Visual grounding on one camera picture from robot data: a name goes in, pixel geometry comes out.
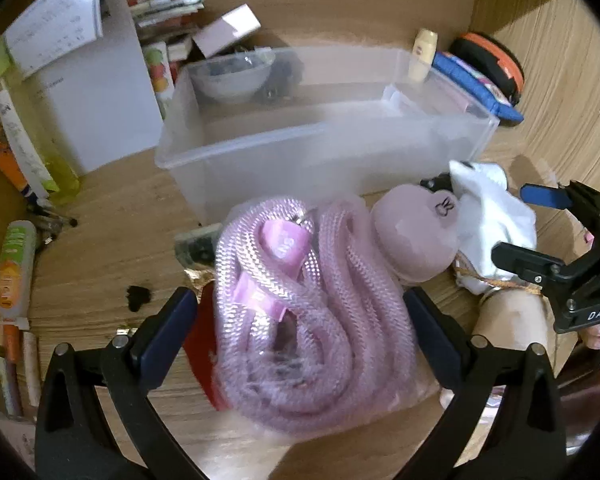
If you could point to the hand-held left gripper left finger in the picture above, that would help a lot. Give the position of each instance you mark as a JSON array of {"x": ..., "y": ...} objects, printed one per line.
[{"x": 170, "y": 330}]

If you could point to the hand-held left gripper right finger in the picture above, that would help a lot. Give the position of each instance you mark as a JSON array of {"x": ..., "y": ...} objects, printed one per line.
[{"x": 430, "y": 325}]

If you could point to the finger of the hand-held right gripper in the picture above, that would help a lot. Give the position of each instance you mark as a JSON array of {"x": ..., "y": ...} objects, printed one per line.
[
  {"x": 545, "y": 195},
  {"x": 522, "y": 260}
]

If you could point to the red pouch with gold fringe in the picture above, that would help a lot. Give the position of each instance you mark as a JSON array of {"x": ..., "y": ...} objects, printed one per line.
[{"x": 200, "y": 355}]

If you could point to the white cloth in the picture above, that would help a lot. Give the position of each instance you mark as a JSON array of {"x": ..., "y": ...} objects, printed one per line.
[{"x": 490, "y": 210}]

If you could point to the mahjong tile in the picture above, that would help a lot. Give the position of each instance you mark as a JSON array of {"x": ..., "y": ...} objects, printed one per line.
[{"x": 195, "y": 250}]

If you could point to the pink round plush toy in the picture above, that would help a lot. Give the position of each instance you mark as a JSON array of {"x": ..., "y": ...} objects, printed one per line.
[{"x": 410, "y": 230}]

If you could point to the clear plastic storage box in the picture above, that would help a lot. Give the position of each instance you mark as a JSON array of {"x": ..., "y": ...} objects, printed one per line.
[{"x": 280, "y": 160}]

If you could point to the wooden desktop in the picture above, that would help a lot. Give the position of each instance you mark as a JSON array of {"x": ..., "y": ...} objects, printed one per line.
[{"x": 130, "y": 240}]

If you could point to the small black clip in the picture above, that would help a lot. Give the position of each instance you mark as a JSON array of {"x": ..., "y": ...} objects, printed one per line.
[{"x": 137, "y": 297}]

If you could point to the beige rounded object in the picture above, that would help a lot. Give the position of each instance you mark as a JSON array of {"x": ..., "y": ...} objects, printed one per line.
[{"x": 510, "y": 320}]

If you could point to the blue pencil case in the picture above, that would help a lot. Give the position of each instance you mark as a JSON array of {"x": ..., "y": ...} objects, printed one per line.
[{"x": 480, "y": 90}]

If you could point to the orange and black round case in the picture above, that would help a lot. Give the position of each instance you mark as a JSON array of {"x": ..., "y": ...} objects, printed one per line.
[{"x": 495, "y": 60}]

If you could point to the beige stick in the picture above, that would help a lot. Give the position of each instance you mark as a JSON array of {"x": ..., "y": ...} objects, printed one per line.
[{"x": 31, "y": 370}]

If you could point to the orange marker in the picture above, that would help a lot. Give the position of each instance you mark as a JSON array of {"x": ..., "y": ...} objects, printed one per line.
[{"x": 10, "y": 342}]

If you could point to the black metal clips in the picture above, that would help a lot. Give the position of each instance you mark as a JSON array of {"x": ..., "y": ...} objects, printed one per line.
[{"x": 50, "y": 222}]

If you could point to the green and orange tube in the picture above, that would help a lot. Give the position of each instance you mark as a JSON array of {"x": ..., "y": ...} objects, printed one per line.
[{"x": 15, "y": 265}]

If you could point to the cream small bottle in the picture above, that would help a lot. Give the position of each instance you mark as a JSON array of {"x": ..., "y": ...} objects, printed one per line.
[{"x": 424, "y": 55}]

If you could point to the white folded booklet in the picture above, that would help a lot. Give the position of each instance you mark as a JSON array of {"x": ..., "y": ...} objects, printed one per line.
[{"x": 95, "y": 105}]

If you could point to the orange book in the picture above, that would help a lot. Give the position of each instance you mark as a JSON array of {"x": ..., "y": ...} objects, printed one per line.
[{"x": 2, "y": 155}]

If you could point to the yellow liquid bottle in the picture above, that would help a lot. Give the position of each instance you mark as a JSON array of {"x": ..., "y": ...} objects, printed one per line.
[{"x": 25, "y": 125}]

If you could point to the translucent grey bowl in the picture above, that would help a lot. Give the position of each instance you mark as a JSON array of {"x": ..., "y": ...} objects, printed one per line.
[{"x": 230, "y": 82}]

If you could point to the fruit printed packet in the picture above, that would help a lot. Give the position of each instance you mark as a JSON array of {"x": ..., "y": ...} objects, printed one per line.
[{"x": 157, "y": 72}]

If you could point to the small white box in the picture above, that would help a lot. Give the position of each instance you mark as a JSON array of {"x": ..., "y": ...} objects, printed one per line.
[{"x": 180, "y": 49}]

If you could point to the pink cardboard box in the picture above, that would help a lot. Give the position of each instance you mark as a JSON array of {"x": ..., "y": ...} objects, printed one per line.
[{"x": 230, "y": 27}]

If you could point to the stack of books and papers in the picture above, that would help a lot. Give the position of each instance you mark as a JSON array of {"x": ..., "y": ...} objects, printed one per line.
[{"x": 165, "y": 10}]

